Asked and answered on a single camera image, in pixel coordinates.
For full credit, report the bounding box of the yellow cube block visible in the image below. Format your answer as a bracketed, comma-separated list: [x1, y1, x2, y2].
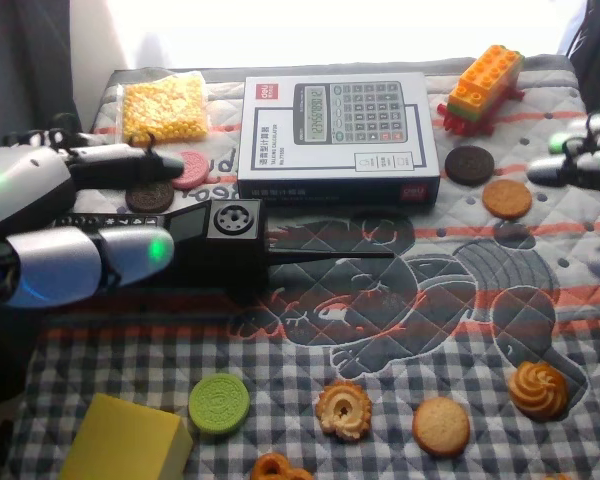
[63, 392, 195, 480]

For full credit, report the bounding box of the pretzel-shaped cookie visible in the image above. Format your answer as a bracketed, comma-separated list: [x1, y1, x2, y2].
[249, 452, 315, 480]

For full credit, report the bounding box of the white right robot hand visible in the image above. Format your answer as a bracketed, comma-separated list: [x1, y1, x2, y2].
[526, 99, 600, 197]

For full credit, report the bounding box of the ring-shaped butter cookie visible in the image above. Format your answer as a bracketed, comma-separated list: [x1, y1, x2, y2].
[315, 379, 373, 442]

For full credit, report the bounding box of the pink sandwich cookie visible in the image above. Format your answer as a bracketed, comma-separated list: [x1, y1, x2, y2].
[171, 150, 212, 191]

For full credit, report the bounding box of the grey curtain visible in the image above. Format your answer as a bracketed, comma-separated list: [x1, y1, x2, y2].
[0, 0, 81, 146]

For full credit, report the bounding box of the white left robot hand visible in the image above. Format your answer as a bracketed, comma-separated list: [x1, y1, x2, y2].
[0, 113, 187, 310]

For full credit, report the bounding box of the round tan biscuit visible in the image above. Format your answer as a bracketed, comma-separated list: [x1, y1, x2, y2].
[481, 178, 533, 220]
[411, 397, 472, 457]

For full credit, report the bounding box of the green sandwich cookie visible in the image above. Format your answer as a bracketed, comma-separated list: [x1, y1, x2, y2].
[187, 372, 251, 435]

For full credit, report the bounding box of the rosette swirl butter cookie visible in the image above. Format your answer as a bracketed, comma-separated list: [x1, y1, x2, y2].
[507, 360, 570, 421]

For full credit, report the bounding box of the grey calculator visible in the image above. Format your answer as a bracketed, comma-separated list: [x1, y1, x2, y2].
[236, 72, 442, 206]

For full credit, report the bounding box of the grey quilt with bear print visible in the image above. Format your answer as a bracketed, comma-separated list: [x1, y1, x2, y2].
[7, 67, 600, 480]

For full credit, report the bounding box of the orange and red brick toy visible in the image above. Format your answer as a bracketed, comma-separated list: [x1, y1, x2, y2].
[435, 44, 526, 137]

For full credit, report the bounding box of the bag of yellow beads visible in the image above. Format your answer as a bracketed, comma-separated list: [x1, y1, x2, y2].
[115, 74, 212, 147]

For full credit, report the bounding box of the dark brown sandwich cookie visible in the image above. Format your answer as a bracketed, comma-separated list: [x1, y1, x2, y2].
[125, 180, 175, 214]
[444, 144, 496, 187]

